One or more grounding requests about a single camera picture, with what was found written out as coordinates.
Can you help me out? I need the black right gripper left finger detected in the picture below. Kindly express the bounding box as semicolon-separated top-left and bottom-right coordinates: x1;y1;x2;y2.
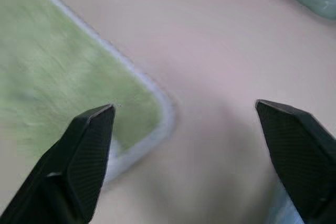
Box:
0;104;117;224

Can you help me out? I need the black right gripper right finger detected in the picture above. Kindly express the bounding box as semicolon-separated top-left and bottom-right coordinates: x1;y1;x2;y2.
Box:
255;99;336;224

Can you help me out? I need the green towel with white border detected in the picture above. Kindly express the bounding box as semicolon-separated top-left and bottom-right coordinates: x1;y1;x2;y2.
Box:
0;0;177;190

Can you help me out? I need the light blue cloth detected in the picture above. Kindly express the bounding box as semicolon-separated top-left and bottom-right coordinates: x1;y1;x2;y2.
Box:
267;179;309;224

